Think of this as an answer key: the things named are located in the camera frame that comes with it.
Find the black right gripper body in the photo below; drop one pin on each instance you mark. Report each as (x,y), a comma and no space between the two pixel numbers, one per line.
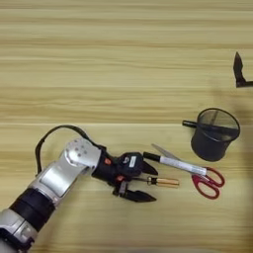
(246,84)

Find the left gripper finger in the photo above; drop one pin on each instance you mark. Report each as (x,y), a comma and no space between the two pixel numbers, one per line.
(140,196)
(150,168)

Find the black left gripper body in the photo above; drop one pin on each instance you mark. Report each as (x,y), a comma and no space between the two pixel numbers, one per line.
(107,171)

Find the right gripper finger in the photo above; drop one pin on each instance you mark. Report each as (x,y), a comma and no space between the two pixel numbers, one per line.
(237,67)

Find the black mesh pen cup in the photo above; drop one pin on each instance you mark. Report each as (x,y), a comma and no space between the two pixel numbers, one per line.
(212,141)

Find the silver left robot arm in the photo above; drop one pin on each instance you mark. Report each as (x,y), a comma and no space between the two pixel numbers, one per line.
(56,178)

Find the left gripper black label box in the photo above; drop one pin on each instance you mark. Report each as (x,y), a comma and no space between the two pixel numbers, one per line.
(131,163)

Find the black marker with white label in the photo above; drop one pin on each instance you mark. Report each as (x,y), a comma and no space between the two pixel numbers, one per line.
(181,164)

